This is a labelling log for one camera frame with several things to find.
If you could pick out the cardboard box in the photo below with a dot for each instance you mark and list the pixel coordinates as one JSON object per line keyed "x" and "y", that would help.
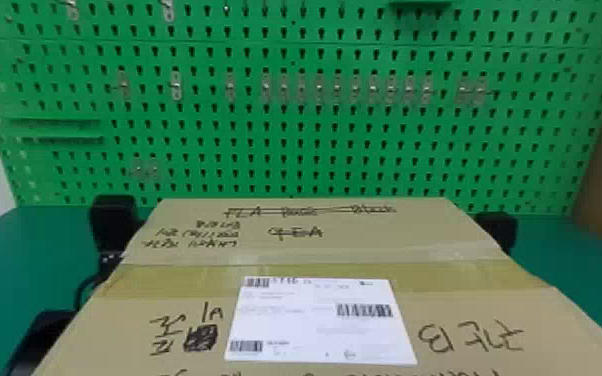
{"x": 332, "y": 246}

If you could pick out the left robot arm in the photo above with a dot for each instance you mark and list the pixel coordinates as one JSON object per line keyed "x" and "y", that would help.
{"x": 38, "y": 338}

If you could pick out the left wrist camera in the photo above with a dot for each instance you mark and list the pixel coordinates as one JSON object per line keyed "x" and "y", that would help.
{"x": 113, "y": 220}

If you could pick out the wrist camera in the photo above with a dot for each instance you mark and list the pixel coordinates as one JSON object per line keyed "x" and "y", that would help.
{"x": 113, "y": 220}
{"x": 499, "y": 228}

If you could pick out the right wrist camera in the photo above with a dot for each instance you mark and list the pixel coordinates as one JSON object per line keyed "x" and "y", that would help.
{"x": 499, "y": 228}

